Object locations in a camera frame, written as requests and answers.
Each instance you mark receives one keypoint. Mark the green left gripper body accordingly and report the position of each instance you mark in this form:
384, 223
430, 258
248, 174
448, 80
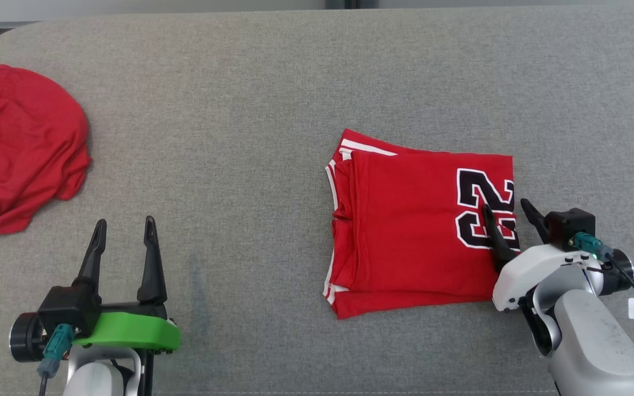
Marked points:
130, 330

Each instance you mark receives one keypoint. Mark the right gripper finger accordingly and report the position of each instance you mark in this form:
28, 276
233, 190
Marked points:
498, 242
537, 220

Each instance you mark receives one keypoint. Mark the red white numbered jersey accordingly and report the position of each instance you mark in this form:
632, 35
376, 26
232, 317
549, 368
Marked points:
405, 231

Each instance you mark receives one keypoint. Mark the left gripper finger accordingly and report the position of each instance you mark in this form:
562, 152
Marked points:
152, 275
92, 264

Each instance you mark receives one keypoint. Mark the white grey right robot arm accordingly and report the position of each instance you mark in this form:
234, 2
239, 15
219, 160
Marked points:
592, 341

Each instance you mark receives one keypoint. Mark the red white-trimmed shorts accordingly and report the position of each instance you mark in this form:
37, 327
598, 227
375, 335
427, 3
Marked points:
20, 143

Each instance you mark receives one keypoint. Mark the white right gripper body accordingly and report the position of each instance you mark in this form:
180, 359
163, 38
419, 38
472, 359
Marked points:
526, 269

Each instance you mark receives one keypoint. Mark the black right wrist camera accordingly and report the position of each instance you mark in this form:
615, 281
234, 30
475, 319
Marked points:
570, 225

